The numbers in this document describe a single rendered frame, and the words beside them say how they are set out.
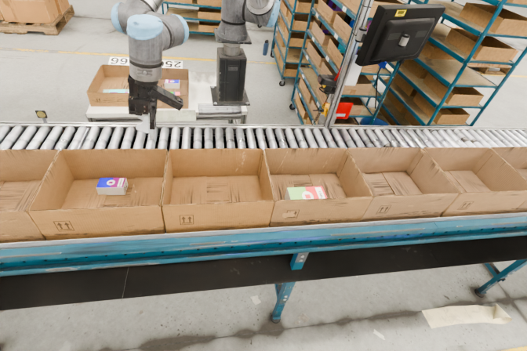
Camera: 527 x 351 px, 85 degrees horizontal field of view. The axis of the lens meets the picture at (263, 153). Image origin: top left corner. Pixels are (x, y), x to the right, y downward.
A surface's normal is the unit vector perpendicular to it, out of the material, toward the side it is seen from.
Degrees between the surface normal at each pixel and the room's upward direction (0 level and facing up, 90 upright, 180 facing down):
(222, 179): 0
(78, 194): 1
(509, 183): 90
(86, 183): 1
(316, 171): 89
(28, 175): 89
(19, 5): 92
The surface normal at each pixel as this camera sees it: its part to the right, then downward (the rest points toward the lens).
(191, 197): 0.11, -0.74
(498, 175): -0.98, 0.00
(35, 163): 0.15, 0.66
